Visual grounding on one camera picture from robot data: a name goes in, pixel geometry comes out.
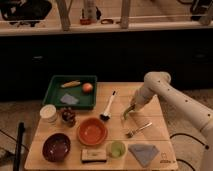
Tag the green plastic tray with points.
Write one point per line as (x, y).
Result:
(54, 92)

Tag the silver fork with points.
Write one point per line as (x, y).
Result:
(131, 133)

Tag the green cup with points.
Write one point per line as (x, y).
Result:
(116, 149)

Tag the blue grey cloth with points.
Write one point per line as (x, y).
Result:
(143, 153)

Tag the dark brown figurine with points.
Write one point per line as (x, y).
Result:
(68, 116)

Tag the orange bowl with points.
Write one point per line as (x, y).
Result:
(92, 132)

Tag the grey sponge in tray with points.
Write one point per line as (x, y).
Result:
(68, 99)

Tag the black pole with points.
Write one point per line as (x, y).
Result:
(17, 157)

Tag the wooden block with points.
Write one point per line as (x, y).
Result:
(93, 155)

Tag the white round container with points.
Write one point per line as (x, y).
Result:
(48, 113)

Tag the purple bowl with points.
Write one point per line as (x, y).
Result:
(56, 147)

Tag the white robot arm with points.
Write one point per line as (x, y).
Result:
(200, 116)

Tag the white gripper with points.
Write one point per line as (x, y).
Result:
(140, 99)

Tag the red apple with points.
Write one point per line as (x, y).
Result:
(87, 87)

